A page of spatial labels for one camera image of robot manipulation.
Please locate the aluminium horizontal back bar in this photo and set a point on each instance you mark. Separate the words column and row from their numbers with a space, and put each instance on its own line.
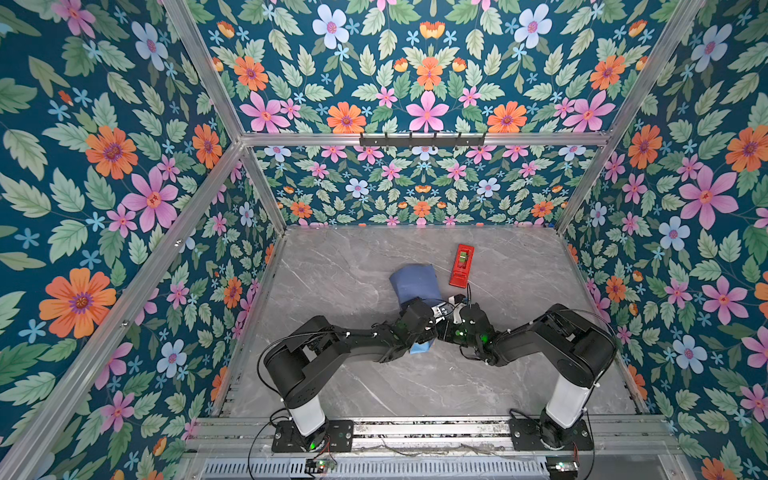
column 525, row 139

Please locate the white vented cable duct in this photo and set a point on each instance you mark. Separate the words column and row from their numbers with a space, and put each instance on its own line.
column 375, row 468

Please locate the red tape dispenser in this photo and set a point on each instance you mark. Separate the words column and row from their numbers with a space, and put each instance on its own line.
column 461, row 269

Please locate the aluminium corner frame post right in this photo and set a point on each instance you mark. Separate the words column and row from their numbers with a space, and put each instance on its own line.
column 682, row 19

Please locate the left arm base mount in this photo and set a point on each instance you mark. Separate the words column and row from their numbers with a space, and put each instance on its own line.
column 334, row 436

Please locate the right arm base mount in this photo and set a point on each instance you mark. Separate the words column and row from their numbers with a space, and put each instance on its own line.
column 546, row 432

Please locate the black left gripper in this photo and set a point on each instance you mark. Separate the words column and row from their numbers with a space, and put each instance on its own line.
column 429, row 335

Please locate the black hook rail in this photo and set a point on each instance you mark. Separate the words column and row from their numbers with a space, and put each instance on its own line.
column 407, row 140

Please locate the aluminium left side bar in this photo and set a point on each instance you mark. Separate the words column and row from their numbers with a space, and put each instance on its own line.
column 43, row 430

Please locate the aluminium corner frame post left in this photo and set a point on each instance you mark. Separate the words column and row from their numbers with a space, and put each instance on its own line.
column 185, row 26

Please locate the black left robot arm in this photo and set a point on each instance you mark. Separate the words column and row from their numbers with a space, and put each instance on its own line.
column 301, row 364

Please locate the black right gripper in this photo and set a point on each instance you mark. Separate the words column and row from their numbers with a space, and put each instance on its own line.
column 447, row 328

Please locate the aluminium corner frame post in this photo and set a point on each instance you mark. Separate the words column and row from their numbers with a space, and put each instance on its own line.
column 682, row 19
column 185, row 26

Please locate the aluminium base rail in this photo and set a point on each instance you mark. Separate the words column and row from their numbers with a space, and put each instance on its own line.
column 484, row 435

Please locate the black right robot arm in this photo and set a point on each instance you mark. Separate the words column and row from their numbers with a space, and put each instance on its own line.
column 579, row 350

